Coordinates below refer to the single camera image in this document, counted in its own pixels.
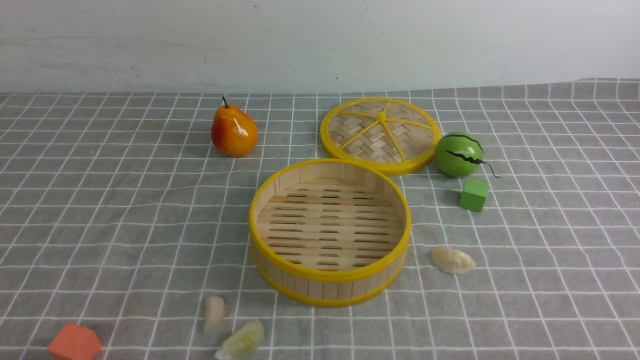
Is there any white toy dumpling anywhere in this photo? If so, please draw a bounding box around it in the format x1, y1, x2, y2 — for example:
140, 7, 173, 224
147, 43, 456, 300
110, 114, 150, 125
430, 246, 476, 274
202, 295, 226, 333

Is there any pale green toy dumpling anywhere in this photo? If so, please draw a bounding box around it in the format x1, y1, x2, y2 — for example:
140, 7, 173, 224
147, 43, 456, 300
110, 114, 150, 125
214, 320, 265, 360

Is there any bamboo steamer tray yellow rim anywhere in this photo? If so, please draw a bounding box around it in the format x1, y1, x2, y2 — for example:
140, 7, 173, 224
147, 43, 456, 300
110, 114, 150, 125
247, 159, 412, 307

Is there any woven bamboo steamer lid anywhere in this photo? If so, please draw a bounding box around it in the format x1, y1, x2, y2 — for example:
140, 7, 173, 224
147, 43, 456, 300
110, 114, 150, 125
319, 96, 442, 177

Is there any orange red toy pear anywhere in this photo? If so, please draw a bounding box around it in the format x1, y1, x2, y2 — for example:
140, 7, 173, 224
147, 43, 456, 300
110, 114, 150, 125
210, 96, 259, 158

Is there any green toy watermelon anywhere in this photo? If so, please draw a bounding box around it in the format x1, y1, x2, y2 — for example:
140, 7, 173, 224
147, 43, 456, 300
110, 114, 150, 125
434, 131, 499, 178

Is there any green wooden cube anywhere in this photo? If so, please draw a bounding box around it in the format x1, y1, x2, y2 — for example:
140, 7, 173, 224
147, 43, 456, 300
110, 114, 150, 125
458, 178, 490, 213

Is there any grey checked tablecloth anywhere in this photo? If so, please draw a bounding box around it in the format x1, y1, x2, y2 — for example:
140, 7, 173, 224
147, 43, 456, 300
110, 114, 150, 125
0, 79, 640, 360

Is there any orange wooden block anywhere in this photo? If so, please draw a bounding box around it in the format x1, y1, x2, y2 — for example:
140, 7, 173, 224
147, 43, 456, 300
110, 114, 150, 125
46, 322, 103, 360

